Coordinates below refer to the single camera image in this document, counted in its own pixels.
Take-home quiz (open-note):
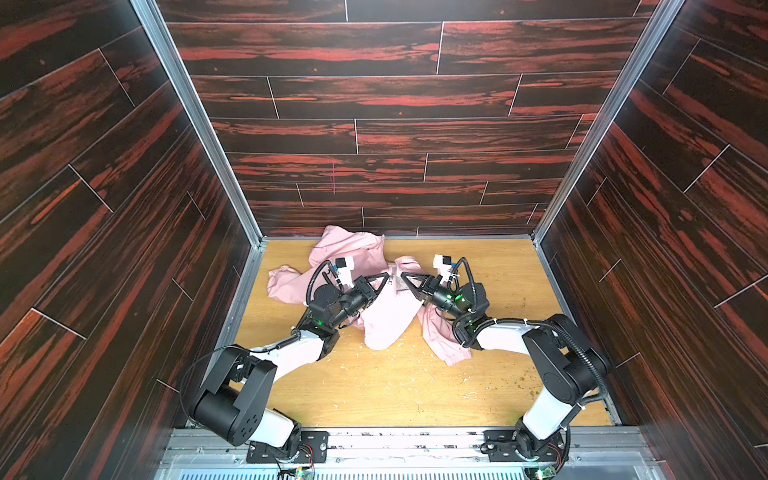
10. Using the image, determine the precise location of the pink zip-up jacket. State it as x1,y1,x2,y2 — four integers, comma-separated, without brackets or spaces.
267,225,472,366

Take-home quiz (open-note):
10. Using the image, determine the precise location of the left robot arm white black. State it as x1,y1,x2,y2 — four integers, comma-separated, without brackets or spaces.
182,273,389,459

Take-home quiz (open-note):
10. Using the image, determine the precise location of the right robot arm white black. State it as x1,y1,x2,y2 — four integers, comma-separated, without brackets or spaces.
401,273,610,461

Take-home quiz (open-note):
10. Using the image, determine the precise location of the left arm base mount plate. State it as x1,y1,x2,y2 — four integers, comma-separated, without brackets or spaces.
246,429,330,465

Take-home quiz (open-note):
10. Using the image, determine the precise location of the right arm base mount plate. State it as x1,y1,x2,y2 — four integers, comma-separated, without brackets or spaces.
480,428,571,464

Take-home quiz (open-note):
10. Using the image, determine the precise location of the aluminium front rail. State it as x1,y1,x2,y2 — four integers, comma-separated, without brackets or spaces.
156,426,670,479

